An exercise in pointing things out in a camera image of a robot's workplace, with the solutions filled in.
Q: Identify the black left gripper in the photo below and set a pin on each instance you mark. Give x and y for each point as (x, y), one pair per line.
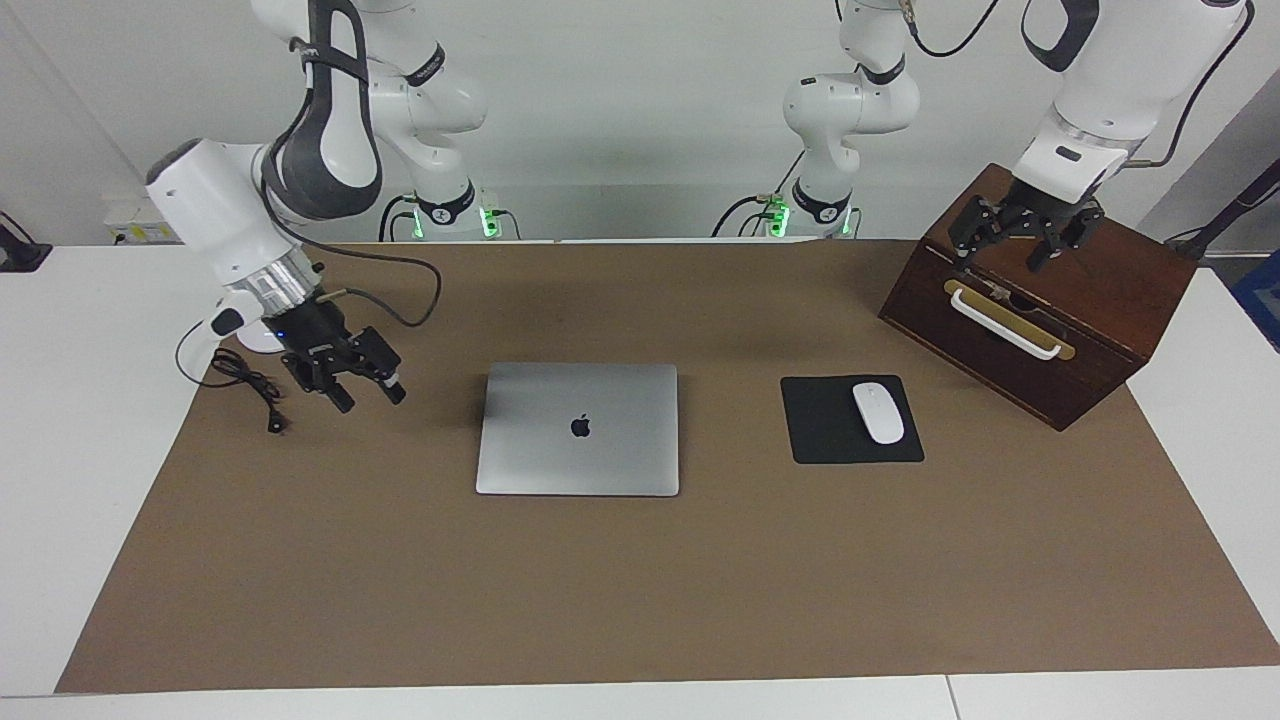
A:
(1040, 212)

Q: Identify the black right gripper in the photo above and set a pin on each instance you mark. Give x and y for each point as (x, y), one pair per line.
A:
(325, 345)

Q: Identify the silver laptop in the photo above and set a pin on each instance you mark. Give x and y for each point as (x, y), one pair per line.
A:
(560, 460)

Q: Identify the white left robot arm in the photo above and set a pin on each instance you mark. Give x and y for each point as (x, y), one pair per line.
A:
(1120, 90)

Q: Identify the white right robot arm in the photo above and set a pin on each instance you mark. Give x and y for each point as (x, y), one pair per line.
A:
(210, 200)

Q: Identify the dark wooden box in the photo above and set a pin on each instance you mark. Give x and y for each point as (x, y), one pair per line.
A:
(1100, 290)

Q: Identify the white desk lamp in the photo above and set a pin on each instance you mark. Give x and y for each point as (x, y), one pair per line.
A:
(264, 343)

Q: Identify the white computer mouse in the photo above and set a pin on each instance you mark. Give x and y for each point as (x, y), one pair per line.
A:
(878, 412)

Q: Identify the black stand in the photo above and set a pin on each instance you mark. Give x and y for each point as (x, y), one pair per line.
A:
(1240, 200)

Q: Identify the black mouse pad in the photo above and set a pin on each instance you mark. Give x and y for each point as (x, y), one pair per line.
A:
(820, 430)

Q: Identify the blue crate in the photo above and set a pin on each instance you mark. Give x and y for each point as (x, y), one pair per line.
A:
(1262, 295)

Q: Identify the white power strip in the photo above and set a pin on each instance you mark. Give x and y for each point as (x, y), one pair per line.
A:
(135, 232)

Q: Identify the brown paper table mat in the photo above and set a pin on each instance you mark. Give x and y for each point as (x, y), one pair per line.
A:
(640, 590)

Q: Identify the black clamp mount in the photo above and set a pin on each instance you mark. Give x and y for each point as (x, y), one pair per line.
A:
(20, 257)

